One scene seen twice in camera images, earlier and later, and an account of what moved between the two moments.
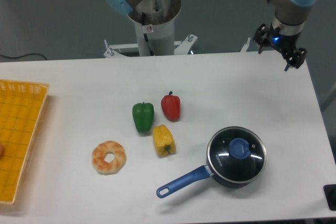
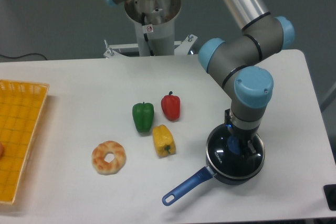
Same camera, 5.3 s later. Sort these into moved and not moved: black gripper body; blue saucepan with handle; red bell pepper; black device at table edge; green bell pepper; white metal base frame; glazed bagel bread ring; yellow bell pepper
Moved: black gripper body; blue saucepan with handle
Not moved: glazed bagel bread ring; red bell pepper; green bell pepper; white metal base frame; black device at table edge; yellow bell pepper
